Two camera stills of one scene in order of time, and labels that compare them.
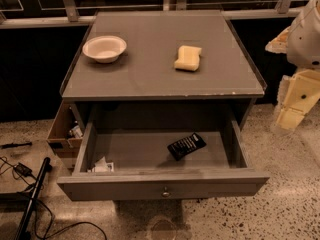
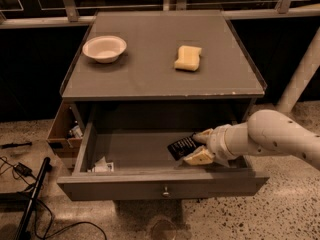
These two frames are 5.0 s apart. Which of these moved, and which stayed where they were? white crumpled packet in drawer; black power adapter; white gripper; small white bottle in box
Moved: white gripper
Stayed: white crumpled packet in drawer; small white bottle in box; black power adapter
